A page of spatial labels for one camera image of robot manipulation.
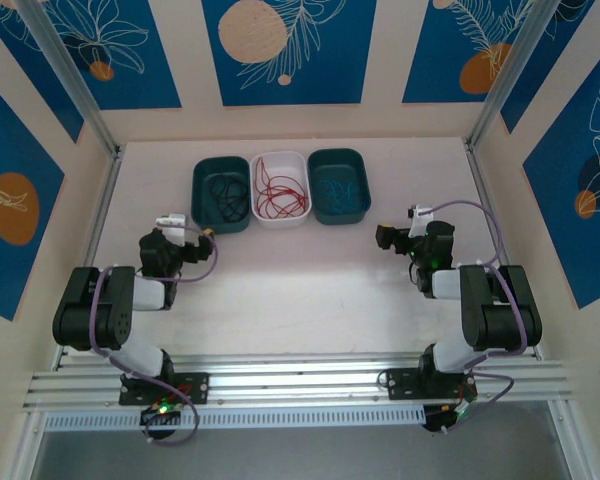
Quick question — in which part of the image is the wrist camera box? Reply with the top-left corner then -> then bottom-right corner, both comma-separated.
154,213 -> 187,246
408,203 -> 435,239

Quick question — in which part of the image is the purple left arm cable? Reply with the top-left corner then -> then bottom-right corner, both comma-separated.
89,224 -> 219,447

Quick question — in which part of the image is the red cable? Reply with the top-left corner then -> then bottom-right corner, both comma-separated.
253,157 -> 309,220

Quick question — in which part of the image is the teal plastic bin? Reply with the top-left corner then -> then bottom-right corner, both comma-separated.
190,155 -> 253,236
307,147 -> 372,226

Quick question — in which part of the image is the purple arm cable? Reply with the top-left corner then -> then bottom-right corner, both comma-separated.
427,199 -> 529,435
89,224 -> 219,447

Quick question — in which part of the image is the long aluminium mounting rail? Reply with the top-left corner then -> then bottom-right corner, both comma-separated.
22,352 -> 574,414

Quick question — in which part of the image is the white slotted cable duct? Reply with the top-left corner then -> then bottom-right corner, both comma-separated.
44,404 -> 426,431

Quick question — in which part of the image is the black cable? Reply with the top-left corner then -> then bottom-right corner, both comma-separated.
208,172 -> 249,223

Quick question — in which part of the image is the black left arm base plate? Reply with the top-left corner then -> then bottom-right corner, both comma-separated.
118,372 -> 211,406

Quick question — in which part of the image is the black controller board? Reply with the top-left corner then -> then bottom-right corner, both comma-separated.
422,402 -> 469,435
139,403 -> 184,441

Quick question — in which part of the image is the aluminium side rail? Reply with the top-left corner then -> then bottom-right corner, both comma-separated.
465,142 -> 541,360
54,149 -> 126,361

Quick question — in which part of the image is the blue cable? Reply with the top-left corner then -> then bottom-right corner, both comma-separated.
315,172 -> 365,214

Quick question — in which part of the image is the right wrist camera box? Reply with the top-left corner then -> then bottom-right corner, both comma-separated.
408,203 -> 435,239

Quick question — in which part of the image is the aluminium frame post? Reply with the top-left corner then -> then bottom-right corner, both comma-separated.
14,0 -> 121,157
464,0 -> 564,151

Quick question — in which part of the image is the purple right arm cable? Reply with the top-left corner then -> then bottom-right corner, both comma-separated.
427,199 -> 529,435

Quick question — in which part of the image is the white plastic bin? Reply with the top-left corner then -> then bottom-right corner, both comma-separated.
249,150 -> 313,231

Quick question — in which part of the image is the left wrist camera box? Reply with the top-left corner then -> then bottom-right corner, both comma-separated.
154,213 -> 187,246

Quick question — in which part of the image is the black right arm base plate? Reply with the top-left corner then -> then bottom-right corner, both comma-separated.
385,367 -> 477,401

